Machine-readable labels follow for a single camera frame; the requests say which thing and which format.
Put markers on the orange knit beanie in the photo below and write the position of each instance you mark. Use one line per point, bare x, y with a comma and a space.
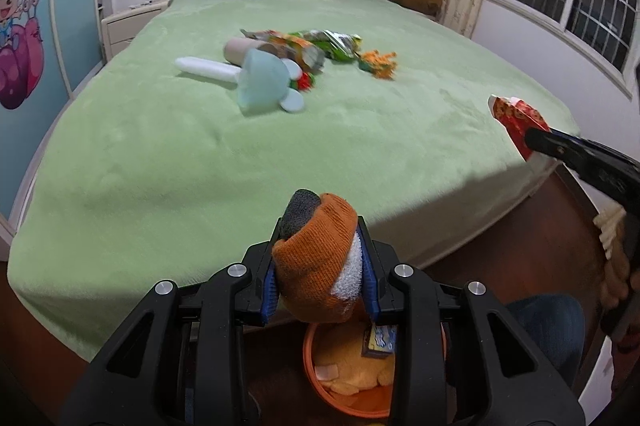
310, 266

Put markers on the small blue yellow card box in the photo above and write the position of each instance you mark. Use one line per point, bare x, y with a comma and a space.
380, 340

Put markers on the person's right forearm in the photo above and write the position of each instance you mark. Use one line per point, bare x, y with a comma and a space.
626, 371

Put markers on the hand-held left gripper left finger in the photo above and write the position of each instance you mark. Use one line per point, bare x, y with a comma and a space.
267, 288

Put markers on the blue wardrobe with cartoon print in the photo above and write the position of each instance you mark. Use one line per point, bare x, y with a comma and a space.
45, 6

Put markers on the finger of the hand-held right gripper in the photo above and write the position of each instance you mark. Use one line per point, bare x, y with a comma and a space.
590, 161

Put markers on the white foam stick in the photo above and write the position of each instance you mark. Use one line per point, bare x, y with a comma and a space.
205, 69

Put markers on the person's right jeans leg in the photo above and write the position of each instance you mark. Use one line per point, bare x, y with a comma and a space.
545, 331

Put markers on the cardboard tube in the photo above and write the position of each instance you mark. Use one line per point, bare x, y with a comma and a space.
240, 49

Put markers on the yellow plush cloth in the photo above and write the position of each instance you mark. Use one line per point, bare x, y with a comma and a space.
350, 373

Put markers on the person's right hand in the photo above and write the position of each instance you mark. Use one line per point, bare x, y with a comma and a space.
614, 278

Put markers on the orange plastic bin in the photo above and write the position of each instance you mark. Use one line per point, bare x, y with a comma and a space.
350, 408

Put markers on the orange green small toy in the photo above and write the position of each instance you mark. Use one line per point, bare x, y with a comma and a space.
380, 64

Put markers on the red patterned packet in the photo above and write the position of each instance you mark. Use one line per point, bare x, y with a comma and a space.
515, 119

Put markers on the small red green wrapper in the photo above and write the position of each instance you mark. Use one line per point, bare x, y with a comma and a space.
306, 82

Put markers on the light blue plastic toy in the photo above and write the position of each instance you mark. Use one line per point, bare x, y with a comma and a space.
262, 79

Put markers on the orange green snack packet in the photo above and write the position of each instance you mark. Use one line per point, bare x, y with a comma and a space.
292, 49

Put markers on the cream nightstand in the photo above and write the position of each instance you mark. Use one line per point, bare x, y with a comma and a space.
130, 24

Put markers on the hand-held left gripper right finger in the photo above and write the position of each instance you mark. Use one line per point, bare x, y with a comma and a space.
371, 291

